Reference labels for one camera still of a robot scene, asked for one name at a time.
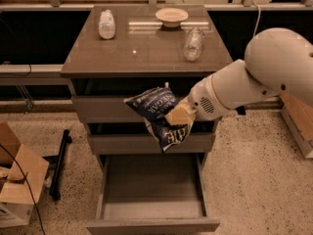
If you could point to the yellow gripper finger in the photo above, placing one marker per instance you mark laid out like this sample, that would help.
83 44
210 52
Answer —
182 113

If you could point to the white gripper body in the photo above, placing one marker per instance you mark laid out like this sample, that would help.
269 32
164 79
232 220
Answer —
201 99

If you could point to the blue chip bag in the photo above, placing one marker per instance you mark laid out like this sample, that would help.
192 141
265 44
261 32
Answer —
153 105

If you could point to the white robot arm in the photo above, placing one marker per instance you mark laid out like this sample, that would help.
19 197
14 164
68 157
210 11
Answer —
277 61

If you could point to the grey middle drawer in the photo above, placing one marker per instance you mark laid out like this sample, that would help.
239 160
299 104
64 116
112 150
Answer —
121 138

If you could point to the grey drawer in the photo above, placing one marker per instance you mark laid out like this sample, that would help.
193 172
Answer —
100 100
152 195
121 138

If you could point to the grey bottom drawer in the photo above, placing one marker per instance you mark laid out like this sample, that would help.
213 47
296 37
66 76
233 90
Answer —
152 195

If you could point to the grey top drawer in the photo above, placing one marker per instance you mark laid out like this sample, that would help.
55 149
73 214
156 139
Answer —
100 100

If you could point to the grey drawer cabinet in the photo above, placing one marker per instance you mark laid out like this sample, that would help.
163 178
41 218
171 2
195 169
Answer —
143 47

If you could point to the black table leg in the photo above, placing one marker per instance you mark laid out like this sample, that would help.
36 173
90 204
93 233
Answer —
241 110

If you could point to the clear plastic bottle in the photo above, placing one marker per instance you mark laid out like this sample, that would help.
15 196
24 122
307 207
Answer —
193 44

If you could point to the cream ceramic bowl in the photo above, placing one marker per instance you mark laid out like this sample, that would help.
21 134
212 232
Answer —
171 17

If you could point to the cardboard box right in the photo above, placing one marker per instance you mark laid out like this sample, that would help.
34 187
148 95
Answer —
299 119

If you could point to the white plastic bottle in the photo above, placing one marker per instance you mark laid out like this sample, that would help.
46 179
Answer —
106 25

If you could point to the black bar on floor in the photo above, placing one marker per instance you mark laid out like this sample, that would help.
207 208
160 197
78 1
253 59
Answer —
54 189

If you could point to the open cardboard box left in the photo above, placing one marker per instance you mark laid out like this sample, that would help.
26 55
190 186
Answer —
23 173

